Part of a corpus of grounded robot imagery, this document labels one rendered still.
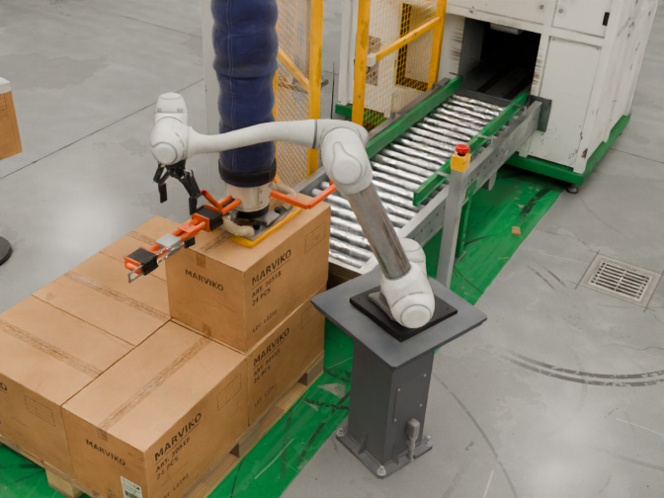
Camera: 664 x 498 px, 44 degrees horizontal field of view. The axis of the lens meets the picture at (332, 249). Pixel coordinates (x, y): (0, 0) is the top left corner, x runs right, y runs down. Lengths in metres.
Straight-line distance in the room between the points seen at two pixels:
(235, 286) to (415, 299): 0.71
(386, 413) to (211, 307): 0.82
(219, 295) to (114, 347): 0.48
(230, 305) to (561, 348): 1.90
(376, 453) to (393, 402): 0.31
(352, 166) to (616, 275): 2.78
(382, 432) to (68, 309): 1.41
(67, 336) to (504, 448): 1.92
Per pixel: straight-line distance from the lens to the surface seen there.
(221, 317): 3.28
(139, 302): 3.60
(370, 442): 3.60
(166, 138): 2.58
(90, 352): 3.39
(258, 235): 3.22
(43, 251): 5.02
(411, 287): 2.86
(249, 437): 3.61
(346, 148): 2.58
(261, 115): 3.04
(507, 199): 5.58
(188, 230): 3.04
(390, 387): 3.28
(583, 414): 4.07
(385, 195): 4.36
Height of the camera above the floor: 2.72
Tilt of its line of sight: 34 degrees down
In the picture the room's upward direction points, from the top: 3 degrees clockwise
